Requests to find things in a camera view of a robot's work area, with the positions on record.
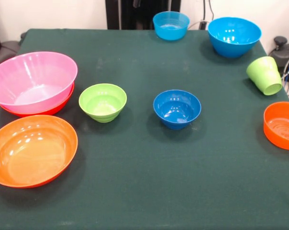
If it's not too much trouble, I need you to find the large orange bowl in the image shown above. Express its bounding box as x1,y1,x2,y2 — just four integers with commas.
0,82,75,118
0,115,78,189

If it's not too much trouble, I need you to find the dark grey floor base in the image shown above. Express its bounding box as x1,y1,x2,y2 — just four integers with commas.
268,35,289,72
0,32,28,69

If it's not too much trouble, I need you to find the small orange bowl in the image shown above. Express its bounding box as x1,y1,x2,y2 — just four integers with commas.
263,101,289,151

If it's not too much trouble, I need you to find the small light blue bowl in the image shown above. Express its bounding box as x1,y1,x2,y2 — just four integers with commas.
152,11,190,41

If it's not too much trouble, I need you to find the dark green tablecloth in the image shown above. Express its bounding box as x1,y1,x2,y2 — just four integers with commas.
0,28,289,230

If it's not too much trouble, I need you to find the dark blue bowl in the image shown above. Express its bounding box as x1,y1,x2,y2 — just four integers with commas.
153,90,202,130

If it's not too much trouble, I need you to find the large pink bowl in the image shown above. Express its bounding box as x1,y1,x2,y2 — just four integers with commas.
0,51,78,115

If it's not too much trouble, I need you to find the green cup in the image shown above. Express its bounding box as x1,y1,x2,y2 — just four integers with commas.
245,56,283,96

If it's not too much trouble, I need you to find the large light blue bowl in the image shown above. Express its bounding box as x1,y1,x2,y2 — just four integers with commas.
208,16,262,58

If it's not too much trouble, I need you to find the green bowl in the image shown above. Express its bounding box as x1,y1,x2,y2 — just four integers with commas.
78,83,128,123

